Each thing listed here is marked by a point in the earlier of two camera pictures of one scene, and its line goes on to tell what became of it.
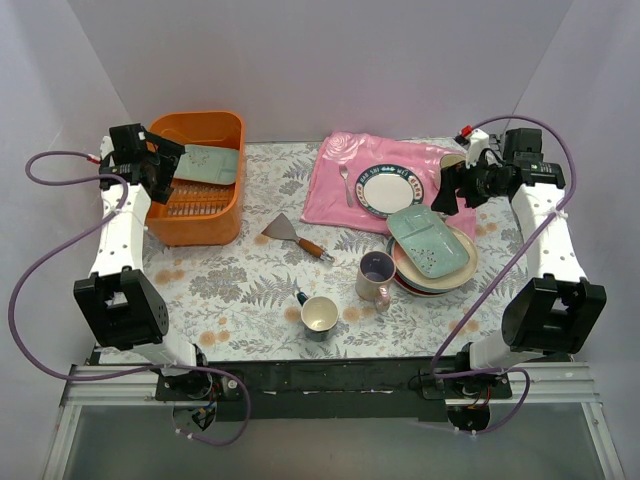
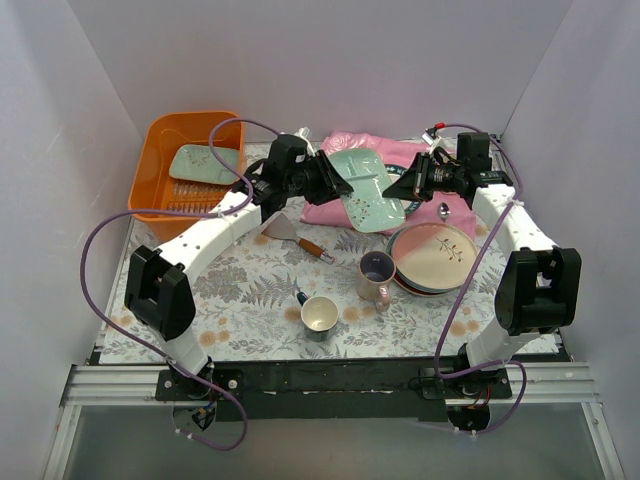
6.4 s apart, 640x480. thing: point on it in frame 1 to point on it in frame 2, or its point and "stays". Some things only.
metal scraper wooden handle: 281,228 stays
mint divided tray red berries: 208,164 stays
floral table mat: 293,290 stays
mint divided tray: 430,249 to 367,172
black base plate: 332,391 stays
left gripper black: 160,163 to 316,178
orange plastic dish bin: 199,212 stays
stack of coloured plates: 430,256 stays
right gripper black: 461,181 to 420,177
